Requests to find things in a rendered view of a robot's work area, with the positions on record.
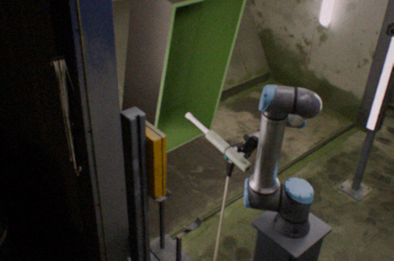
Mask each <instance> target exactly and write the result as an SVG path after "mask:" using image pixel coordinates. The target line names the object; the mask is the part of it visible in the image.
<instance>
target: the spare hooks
mask: <svg viewBox="0 0 394 261"><path fill-rule="evenodd" d="M65 57H67V55H62V56H59V57H53V58H50V59H49V63H50V65H51V66H52V64H53V65H54V66H55V72H56V75H57V80H58V87H59V91H60V99H61V103H62V110H63V118H64V122H66V124H65V132H66V139H67V142H68V149H69V153H70V161H72V158H71V156H73V162H74V169H75V173H76V175H77V176H78V175H79V173H77V171H78V172H80V171H81V167H79V170H77V168H76V164H75V160H74V152H73V148H74V150H79V148H78V149H77V148H75V146H74V140H73V139H74V136H73V132H72V127H73V122H72V123H71V119H70V112H69V107H68V96H67V91H66V77H65V70H66V73H67V75H68V78H69V80H70V83H71V86H72V89H73V92H74V96H75V97H76V95H75V91H74V87H73V84H72V82H71V79H70V75H69V73H68V70H67V67H66V64H65V62H66V58H65ZM58 64H60V69H61V73H62V81H63V87H62V81H61V78H60V71H59V67H58ZM58 77H59V78H58ZM59 80H60V82H59ZM60 87H61V88H60ZM63 90H64V94H63ZM68 119H69V120H68ZM66 128H67V131H66ZM70 130H71V131H70ZM67 134H68V135H67ZM71 140H72V141H71ZM72 143H73V144H72ZM70 144H71V149H70Z"/></svg>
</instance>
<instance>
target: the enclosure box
mask: <svg viewBox="0 0 394 261"><path fill-rule="evenodd" d="M245 4H246V0H131V9H130V17H129V32H128V39H127V54H126V67H125V75H124V90H123V104H122V111H124V110H127V109H129V108H132V107H133V106H136V107H137V108H138V109H140V110H141V111H142V112H144V113H145V119H146V121H147V122H149V123H150V124H151V125H153V126H154V127H156V128H157V129H158V130H160V131H161V132H162V133H164V134H165V135H166V153H167V152H169V151H172V150H174V149H176V148H178V147H180V146H182V145H184V144H186V143H188V142H190V141H192V140H193V139H195V138H197V137H199V136H201V135H203V134H205V133H204V131H203V130H202V129H201V128H199V127H198V126H197V125H196V124H194V123H193V122H192V121H191V120H190V119H188V118H187V117H186V116H185V115H186V114H187V113H191V114H192V116H193V117H194V118H195V119H196V120H198V121H199V122H200V123H201V124H202V125H203V126H204V127H205V128H206V129H208V130H211V129H212V126H213V123H214V118H215V114H216V111H217V107H218V104H219V101H220V96H221V93H222V89H223V85H224V82H225V78H226V76H227V71H228V65H229V62H230V58H231V54H232V52H233V47H234V44H235V40H236V35H237V33H238V29H239V25H240V22H241V18H242V15H243V10H244V7H245Z"/></svg>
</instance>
